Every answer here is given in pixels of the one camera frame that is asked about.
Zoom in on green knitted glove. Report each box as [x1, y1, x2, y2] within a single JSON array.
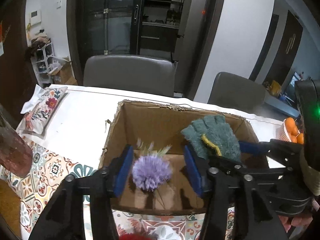
[[181, 115, 241, 162]]

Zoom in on purple artificial flower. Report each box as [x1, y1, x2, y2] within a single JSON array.
[[131, 138, 173, 210]]

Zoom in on red fluffy pompom toy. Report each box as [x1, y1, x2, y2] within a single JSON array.
[[119, 233, 152, 240]]

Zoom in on pink basket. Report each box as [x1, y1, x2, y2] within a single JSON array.
[[276, 120, 291, 142]]

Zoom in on orange fruit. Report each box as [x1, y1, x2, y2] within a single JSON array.
[[291, 126, 299, 137], [296, 133, 304, 145], [284, 117, 296, 133], [291, 135, 297, 143]]

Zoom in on patterned tile table runner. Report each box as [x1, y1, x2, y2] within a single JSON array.
[[1, 138, 235, 239]]

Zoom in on woven straw mat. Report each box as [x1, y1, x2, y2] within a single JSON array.
[[0, 180, 21, 237]]

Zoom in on grey chair right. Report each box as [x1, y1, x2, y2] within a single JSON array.
[[208, 72, 266, 113]]

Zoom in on grey chair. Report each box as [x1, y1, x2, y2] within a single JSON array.
[[208, 72, 266, 113], [83, 55, 175, 97]]

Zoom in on glass vase with dried plants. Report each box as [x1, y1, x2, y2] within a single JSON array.
[[0, 105, 33, 178]]

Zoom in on brown cardboard box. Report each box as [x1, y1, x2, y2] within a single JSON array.
[[98, 100, 270, 216]]

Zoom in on grey chair left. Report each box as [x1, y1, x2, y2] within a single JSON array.
[[83, 55, 175, 97]]

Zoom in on floral fabric tissue pouch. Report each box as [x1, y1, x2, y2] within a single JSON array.
[[16, 85, 67, 135]]

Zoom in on dark glass cabinet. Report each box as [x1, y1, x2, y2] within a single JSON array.
[[66, 0, 223, 92]]

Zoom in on white shoe rack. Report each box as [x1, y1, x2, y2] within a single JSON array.
[[25, 36, 55, 88]]

